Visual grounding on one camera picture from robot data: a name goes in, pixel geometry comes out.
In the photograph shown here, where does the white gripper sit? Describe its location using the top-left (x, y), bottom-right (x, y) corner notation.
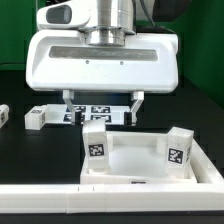
top-left (26, 30), bottom-right (178, 126)

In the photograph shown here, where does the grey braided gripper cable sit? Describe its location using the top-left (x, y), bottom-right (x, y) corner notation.
top-left (139, 0), bottom-right (158, 29)

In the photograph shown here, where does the white square table top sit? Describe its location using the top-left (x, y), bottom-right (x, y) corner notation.
top-left (80, 132), bottom-right (197, 184)

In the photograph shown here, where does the white base tag plate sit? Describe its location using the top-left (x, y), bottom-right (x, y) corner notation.
top-left (46, 104), bottom-right (129, 125)

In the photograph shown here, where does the white L-shaped obstacle fence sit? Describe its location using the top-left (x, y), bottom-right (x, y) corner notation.
top-left (0, 144), bottom-right (224, 214)

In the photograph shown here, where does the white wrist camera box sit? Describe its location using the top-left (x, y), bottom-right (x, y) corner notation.
top-left (36, 0), bottom-right (90, 30)

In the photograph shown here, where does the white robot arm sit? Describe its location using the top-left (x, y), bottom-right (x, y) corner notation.
top-left (26, 0), bottom-right (191, 129)

